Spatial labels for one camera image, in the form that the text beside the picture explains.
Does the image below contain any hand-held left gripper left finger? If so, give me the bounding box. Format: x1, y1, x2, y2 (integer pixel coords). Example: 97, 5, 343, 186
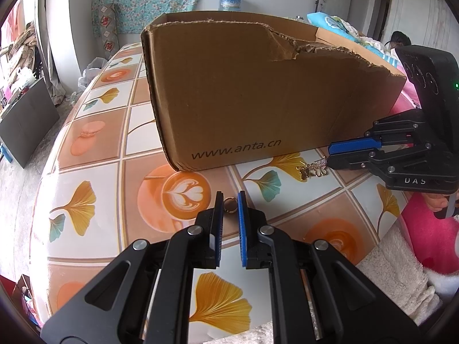
40, 191, 226, 344

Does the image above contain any grey cabinet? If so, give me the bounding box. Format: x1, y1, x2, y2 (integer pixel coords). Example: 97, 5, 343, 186
0, 77, 60, 169

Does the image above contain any pink floral blanket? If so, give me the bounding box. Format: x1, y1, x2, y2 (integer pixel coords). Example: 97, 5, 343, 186
389, 79, 459, 275

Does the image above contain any floral wall cloth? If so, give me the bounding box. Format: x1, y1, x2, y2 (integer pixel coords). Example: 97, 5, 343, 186
94, 0, 213, 34

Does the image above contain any blue printed quilt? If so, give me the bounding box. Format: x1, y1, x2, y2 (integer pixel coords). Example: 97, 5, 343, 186
306, 12, 400, 67

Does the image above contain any red patterned cushion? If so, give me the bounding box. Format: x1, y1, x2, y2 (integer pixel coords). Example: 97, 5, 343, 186
94, 3, 120, 58

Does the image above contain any patterned tablecloth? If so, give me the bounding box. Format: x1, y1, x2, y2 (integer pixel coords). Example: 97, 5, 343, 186
29, 41, 413, 343

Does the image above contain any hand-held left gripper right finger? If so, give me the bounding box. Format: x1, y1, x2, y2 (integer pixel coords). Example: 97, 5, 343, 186
237, 190, 420, 344

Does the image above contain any white plastic bag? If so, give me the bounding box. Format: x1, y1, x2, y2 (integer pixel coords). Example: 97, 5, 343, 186
76, 57, 108, 88

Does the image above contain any person's right hand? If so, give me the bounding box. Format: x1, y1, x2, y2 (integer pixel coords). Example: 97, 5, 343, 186
422, 191, 454, 213

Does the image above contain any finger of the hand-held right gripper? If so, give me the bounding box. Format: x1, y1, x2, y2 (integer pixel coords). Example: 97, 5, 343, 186
328, 109, 427, 155
326, 141, 452, 183

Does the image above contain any brown cardboard box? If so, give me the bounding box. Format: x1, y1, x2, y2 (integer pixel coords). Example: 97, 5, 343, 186
141, 12, 407, 172

